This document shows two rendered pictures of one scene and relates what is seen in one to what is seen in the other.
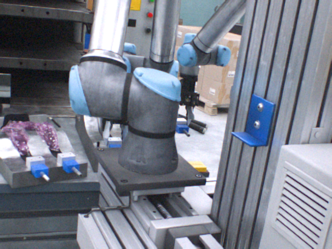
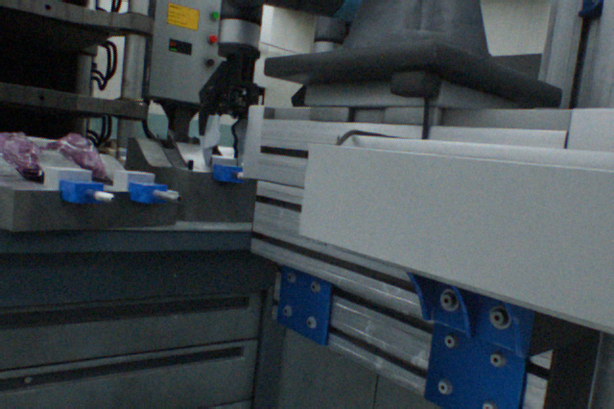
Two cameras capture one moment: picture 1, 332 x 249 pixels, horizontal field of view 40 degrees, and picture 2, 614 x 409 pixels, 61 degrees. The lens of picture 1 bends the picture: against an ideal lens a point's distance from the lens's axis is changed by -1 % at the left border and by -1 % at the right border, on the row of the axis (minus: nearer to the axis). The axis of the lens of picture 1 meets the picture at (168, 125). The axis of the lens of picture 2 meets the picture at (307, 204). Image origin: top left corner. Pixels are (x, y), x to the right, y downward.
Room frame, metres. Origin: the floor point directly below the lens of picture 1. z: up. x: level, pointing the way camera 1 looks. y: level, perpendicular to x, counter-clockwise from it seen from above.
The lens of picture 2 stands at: (0.55, 0.27, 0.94)
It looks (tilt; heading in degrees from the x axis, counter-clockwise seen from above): 5 degrees down; 345
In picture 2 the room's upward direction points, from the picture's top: 7 degrees clockwise
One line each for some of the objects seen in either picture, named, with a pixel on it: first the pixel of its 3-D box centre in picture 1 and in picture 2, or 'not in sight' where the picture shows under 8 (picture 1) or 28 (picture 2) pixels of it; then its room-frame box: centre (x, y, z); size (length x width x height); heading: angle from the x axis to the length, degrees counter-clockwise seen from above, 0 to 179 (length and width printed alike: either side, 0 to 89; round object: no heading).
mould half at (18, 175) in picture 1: (26, 141); (28, 172); (1.56, 0.51, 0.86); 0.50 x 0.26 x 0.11; 38
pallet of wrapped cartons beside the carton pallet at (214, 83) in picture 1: (212, 67); not in sight; (6.04, -0.49, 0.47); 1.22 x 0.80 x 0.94; 34
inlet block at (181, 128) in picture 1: (182, 129); not in sight; (1.71, -0.06, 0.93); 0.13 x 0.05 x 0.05; 21
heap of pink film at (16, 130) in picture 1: (28, 130); (35, 148); (1.56, 0.50, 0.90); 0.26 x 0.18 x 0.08; 38
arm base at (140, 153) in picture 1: (150, 143); (417, 24); (1.07, 0.04, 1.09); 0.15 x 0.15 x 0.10
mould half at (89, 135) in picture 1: (115, 131); (199, 175); (1.76, 0.21, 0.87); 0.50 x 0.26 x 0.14; 21
